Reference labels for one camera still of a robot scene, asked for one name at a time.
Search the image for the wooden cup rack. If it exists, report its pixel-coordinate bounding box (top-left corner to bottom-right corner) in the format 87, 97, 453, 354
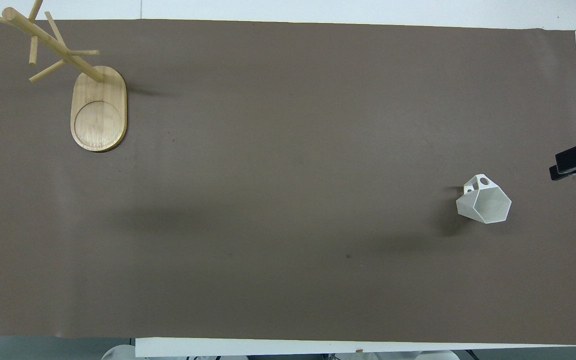
0, 0, 128, 153

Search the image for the white hexagonal cup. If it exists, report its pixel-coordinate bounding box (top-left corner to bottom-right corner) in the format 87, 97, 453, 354
456, 174, 512, 224

